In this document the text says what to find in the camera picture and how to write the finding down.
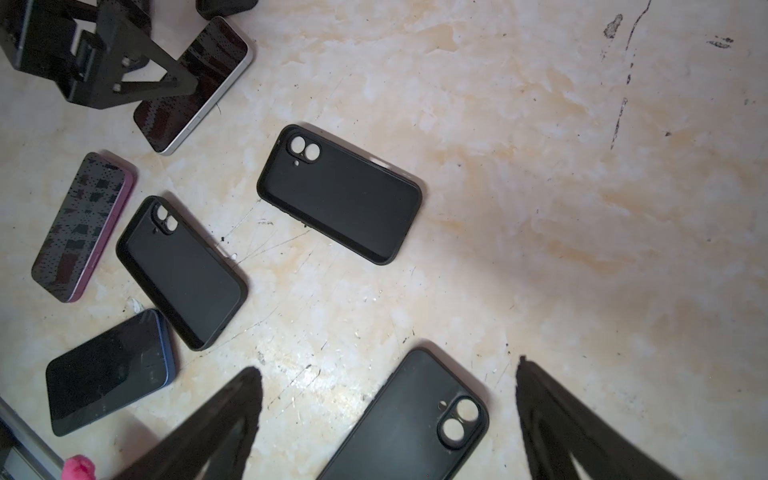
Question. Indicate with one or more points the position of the pink panda plush toy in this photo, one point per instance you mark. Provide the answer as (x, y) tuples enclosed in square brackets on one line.
[(78, 467)]

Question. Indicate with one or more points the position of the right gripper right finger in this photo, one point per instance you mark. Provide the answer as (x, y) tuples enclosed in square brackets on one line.
[(559, 432)]

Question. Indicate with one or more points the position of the aluminium front rail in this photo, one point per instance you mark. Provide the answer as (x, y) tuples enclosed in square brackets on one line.
[(24, 454)]

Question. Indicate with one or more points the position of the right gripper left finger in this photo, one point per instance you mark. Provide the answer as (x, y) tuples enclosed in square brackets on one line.
[(215, 442)]

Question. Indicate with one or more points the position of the white-edged phone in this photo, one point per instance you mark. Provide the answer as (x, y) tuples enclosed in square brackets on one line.
[(213, 62)]

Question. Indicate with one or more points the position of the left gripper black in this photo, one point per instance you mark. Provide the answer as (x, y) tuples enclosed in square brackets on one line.
[(118, 63)]

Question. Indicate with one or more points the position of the blue phone black screen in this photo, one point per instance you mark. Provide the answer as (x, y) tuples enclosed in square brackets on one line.
[(110, 371)]

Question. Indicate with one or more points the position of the phone with plaid reflection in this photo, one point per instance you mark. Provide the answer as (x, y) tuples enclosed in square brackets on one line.
[(210, 9)]

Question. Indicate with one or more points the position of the black phone case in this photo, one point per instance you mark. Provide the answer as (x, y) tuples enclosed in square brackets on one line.
[(365, 207), (424, 423), (190, 282)]

